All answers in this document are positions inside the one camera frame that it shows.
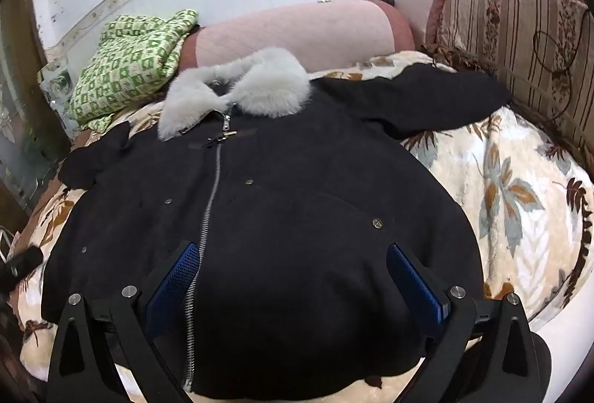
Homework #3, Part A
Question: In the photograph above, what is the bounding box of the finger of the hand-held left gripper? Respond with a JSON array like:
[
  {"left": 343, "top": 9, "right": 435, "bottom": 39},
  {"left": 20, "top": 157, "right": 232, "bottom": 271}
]
[{"left": 0, "top": 246, "right": 43, "bottom": 292}]

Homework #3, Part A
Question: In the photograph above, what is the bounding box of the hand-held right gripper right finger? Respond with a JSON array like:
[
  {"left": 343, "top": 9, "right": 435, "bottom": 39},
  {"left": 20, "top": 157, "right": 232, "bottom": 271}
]
[{"left": 386, "top": 243, "right": 545, "bottom": 403}]

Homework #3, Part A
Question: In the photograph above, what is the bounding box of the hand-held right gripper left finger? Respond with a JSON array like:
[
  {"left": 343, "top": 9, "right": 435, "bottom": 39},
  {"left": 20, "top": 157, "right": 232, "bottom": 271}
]
[{"left": 46, "top": 240, "right": 203, "bottom": 403}]

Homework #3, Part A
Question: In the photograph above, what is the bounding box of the black coat with fur collar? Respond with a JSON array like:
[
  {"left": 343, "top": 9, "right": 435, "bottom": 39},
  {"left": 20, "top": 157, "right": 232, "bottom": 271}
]
[{"left": 41, "top": 48, "right": 511, "bottom": 401}]

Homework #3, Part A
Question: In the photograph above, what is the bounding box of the leaf print plush blanket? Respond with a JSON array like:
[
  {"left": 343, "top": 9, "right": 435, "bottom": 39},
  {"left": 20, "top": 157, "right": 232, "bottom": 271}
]
[{"left": 14, "top": 50, "right": 594, "bottom": 403}]

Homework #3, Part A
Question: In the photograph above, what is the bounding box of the glass cabinet door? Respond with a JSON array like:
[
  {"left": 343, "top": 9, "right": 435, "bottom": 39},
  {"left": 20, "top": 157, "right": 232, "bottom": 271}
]
[{"left": 0, "top": 0, "right": 70, "bottom": 218}]

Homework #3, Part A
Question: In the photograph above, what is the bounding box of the grey floral cloth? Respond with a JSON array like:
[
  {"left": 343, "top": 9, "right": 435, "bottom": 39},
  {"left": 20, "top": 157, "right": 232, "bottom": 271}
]
[{"left": 38, "top": 59, "right": 76, "bottom": 111}]

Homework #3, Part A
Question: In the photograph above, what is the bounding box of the green patterned pillow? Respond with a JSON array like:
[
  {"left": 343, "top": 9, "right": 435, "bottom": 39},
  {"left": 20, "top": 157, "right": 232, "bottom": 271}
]
[{"left": 69, "top": 9, "right": 200, "bottom": 131}]

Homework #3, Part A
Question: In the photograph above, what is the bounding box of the striped sofa cushion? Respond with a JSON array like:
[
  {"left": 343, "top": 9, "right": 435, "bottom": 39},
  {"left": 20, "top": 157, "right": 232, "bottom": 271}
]
[{"left": 429, "top": 0, "right": 594, "bottom": 174}]

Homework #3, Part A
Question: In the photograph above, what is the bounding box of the thin black cable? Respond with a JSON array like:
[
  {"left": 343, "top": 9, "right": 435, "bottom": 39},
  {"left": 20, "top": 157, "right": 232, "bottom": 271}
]
[{"left": 531, "top": 6, "right": 594, "bottom": 130}]

